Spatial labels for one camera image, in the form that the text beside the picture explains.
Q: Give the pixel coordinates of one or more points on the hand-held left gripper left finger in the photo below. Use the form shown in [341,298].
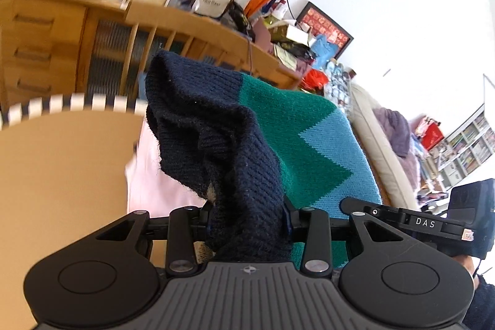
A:
[201,216]

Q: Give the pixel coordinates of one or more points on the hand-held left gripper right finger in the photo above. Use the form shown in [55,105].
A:
[315,225]

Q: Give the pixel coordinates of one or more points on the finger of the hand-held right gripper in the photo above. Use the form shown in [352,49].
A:
[381,214]

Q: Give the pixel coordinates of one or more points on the colour-block knit sweater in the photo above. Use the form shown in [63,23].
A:
[232,144]

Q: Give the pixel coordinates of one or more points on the person's right forearm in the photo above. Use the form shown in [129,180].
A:
[485,299]

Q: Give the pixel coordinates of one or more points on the pink cloth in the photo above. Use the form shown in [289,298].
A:
[154,187]

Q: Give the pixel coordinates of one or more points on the white bookshelf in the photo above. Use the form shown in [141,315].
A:
[468,148]

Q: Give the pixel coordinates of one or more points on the beige sofa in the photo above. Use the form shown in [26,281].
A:
[371,136]

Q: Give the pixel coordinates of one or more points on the purple blanket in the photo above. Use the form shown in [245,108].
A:
[398,129]

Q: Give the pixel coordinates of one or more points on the red plastic bag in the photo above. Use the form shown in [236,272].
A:
[315,79]

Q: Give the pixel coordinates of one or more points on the light blue cloth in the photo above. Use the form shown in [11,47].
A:
[323,49]

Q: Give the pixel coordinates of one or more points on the wooden spindle chair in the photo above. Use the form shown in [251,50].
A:
[174,18]

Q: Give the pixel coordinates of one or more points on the wooden sideboard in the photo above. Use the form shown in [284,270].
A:
[34,28]

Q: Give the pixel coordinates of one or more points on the red picture frame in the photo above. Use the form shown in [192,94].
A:
[325,28]

